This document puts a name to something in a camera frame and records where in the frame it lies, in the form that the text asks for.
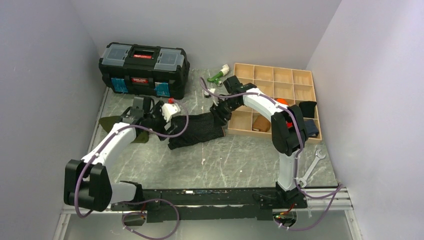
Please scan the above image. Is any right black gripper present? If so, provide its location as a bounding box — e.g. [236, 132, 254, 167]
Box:
[209, 97, 241, 130]

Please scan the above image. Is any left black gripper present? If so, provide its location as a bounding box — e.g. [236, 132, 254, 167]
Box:
[144, 101, 178, 141]

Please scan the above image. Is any black striped underwear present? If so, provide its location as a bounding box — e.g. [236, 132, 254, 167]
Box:
[168, 112, 225, 150]

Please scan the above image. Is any wooden compartment tray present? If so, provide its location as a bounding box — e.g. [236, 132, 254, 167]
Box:
[228, 63, 323, 144]

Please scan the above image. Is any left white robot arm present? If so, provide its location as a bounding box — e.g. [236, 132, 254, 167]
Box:
[63, 96, 183, 219]

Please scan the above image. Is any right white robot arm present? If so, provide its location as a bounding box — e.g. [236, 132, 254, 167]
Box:
[203, 76, 308, 208]

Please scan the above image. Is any brown rolled underwear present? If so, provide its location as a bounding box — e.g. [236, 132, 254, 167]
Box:
[252, 115, 271, 132]

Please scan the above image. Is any olive green underwear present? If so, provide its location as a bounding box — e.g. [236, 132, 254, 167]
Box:
[98, 115, 150, 144]

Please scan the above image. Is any orange rolled underwear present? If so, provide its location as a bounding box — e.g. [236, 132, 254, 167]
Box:
[276, 98, 289, 106]

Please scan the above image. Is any black rolled underwear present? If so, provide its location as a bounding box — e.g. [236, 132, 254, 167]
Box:
[298, 101, 317, 119]

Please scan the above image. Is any navy blue rolled underwear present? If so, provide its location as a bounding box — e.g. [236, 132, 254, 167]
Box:
[304, 119, 320, 138]

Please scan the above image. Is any green and white pipe fitting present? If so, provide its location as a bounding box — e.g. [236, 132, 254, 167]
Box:
[207, 64, 230, 87]

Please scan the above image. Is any black plastic toolbox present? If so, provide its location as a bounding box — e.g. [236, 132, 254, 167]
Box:
[98, 42, 190, 100]

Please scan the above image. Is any silver wrench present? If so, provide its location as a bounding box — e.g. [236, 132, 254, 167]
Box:
[297, 149, 326, 188]

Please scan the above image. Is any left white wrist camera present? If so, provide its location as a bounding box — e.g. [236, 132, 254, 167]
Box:
[161, 98, 181, 123]

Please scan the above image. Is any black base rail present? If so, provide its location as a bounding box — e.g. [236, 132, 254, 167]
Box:
[110, 185, 308, 223]

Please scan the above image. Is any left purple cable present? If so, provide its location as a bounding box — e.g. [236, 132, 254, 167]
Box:
[73, 99, 190, 240]

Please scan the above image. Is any purple cable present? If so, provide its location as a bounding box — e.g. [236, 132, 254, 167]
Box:
[199, 76, 344, 232]
[73, 99, 190, 240]

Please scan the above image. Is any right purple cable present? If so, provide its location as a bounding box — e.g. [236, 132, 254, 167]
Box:
[199, 76, 344, 232]

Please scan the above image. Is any aluminium frame rail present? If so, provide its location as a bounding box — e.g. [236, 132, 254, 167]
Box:
[52, 88, 110, 240]

